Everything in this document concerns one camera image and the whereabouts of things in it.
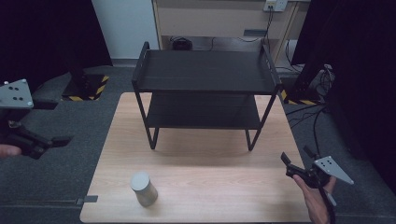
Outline black floor cable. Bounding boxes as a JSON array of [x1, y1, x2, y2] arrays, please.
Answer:
[[285, 104, 329, 154]]

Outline bundle of cables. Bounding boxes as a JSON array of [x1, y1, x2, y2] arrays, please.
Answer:
[[307, 63, 336, 97]]

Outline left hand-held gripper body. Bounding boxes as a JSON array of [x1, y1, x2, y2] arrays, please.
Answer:
[[0, 78, 52, 151]]

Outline person's left hand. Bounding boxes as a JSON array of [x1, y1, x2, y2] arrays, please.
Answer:
[[0, 144, 22, 159]]

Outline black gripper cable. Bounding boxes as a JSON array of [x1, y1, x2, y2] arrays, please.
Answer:
[[316, 182, 338, 224]]

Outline black socket cable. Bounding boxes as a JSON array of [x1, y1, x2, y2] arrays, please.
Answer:
[[236, 6, 275, 45]]

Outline black tape strip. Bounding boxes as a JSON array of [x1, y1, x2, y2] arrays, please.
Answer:
[[76, 194, 99, 206]]

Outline white wall socket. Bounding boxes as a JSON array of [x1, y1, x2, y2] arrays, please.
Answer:
[[262, 0, 289, 13]]

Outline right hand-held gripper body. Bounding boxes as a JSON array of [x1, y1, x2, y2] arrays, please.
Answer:
[[287, 155, 355, 189]]

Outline black device on floor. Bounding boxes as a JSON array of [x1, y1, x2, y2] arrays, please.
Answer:
[[171, 36, 193, 51]]

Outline grey cylindrical can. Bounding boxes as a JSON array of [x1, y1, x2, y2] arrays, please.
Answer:
[[129, 171, 159, 208]]

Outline black curtain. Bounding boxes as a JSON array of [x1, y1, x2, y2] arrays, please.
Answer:
[[0, 0, 113, 94], [290, 0, 396, 195]]

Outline light wooden cabinet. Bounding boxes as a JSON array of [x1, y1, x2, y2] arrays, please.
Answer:
[[151, 0, 312, 64]]

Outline black two-tier metal rack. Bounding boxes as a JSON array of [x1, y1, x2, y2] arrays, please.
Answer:
[[131, 41, 284, 152]]

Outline black stand base hazard tape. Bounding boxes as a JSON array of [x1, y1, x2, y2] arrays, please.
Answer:
[[279, 88, 321, 106], [61, 73, 110, 102]]

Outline person's right hand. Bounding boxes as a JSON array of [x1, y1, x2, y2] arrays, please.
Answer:
[[292, 174, 338, 224]]

